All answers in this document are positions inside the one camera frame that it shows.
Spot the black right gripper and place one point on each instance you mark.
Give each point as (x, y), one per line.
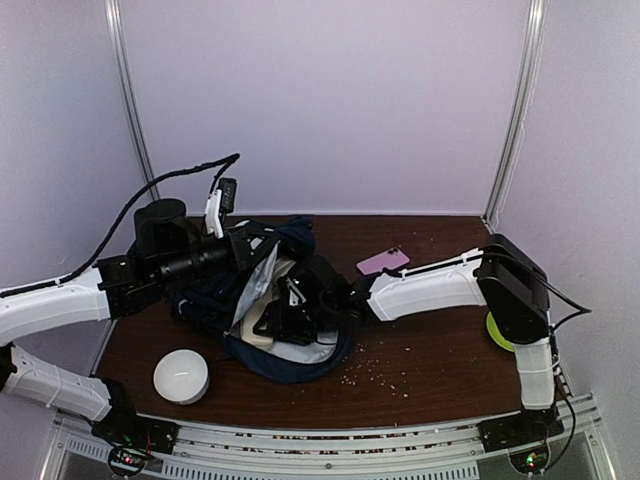
(279, 324)

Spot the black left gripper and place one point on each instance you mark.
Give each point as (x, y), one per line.
(239, 251)

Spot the beige glasses case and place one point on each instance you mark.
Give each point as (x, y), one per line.
(249, 322)

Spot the navy blue student backpack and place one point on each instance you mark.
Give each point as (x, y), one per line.
(215, 306)

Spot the purple smartphone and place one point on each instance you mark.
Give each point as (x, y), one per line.
(391, 259)

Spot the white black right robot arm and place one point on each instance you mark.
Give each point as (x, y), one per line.
(497, 277)

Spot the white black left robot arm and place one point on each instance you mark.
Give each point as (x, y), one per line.
(107, 289)

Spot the white ceramic bowl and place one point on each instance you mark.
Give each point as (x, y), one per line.
(181, 377)

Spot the green plate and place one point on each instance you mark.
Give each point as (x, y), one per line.
(495, 334)

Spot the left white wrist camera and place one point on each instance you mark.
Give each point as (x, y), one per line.
(220, 203)

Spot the white front rail frame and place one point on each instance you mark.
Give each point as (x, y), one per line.
(445, 450)

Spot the left aluminium frame post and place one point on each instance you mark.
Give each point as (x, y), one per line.
(116, 32)

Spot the aluminium frame post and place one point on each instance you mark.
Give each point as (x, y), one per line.
(116, 32)
(524, 92)

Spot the right aluminium frame post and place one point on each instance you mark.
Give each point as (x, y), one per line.
(524, 92)

